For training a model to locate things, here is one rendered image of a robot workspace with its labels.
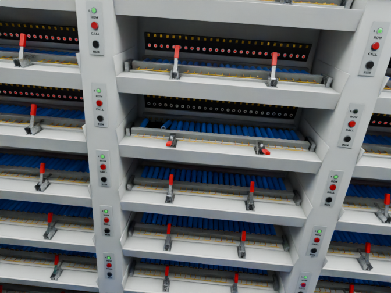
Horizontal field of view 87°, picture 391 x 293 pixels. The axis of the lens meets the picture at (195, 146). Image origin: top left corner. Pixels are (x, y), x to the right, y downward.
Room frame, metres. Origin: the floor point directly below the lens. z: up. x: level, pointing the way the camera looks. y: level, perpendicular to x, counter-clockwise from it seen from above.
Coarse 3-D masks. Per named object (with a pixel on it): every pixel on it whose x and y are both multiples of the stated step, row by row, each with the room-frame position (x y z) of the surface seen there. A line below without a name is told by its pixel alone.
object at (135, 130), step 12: (132, 132) 0.64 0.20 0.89; (144, 132) 0.63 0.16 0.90; (156, 132) 0.63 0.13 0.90; (168, 132) 0.63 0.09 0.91; (180, 132) 0.63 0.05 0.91; (192, 132) 0.64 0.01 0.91; (228, 144) 0.61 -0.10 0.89; (264, 144) 0.63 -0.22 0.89; (276, 144) 0.62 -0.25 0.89; (288, 144) 0.62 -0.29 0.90; (300, 144) 0.62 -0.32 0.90
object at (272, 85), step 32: (128, 64) 0.63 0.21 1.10; (160, 64) 0.65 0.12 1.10; (192, 64) 0.71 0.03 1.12; (224, 64) 0.74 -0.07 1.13; (256, 64) 0.74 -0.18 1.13; (288, 64) 0.75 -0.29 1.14; (320, 64) 0.71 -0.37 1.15; (192, 96) 0.59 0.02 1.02; (224, 96) 0.59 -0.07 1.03; (256, 96) 0.58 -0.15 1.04; (288, 96) 0.58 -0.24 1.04; (320, 96) 0.58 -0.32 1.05
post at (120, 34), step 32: (96, 0) 0.59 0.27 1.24; (128, 32) 0.69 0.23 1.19; (96, 64) 0.59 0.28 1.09; (128, 96) 0.68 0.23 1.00; (96, 128) 0.59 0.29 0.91; (96, 160) 0.59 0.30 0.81; (128, 160) 0.67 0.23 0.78; (96, 192) 0.59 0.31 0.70; (96, 224) 0.59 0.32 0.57; (128, 256) 0.65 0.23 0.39
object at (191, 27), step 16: (0, 16) 0.80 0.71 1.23; (16, 16) 0.80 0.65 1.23; (32, 16) 0.79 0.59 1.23; (48, 16) 0.79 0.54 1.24; (64, 16) 0.79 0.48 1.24; (144, 16) 0.79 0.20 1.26; (160, 32) 0.78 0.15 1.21; (176, 32) 0.78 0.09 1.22; (192, 32) 0.78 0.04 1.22; (208, 32) 0.78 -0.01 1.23; (224, 32) 0.78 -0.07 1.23; (240, 32) 0.78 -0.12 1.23; (256, 32) 0.78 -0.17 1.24; (272, 32) 0.77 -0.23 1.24; (288, 32) 0.77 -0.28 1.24; (304, 32) 0.77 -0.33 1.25; (144, 48) 0.79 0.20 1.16; (144, 160) 0.78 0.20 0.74
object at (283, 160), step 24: (264, 120) 0.75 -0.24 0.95; (288, 120) 0.75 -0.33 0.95; (120, 144) 0.59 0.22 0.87; (144, 144) 0.60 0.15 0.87; (192, 144) 0.61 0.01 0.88; (216, 144) 0.62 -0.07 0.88; (312, 144) 0.61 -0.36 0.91; (264, 168) 0.59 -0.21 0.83; (288, 168) 0.58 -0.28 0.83; (312, 168) 0.58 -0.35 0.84
